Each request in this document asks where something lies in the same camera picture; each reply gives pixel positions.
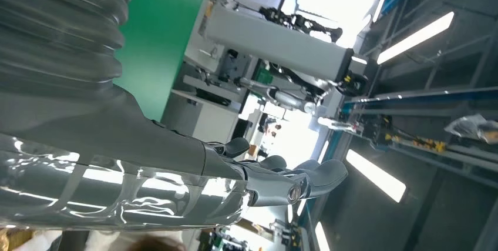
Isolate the person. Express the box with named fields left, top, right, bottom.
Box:
left=83, top=230, right=186, bottom=251

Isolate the gold foil snack wrapper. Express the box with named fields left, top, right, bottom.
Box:
left=0, top=227, right=35, bottom=251

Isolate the long ceiling light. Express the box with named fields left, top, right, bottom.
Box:
left=376, top=11, right=456, bottom=65
left=345, top=148, right=408, bottom=203

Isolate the overhead gantry rail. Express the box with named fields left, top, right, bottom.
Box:
left=338, top=85, right=498, bottom=165

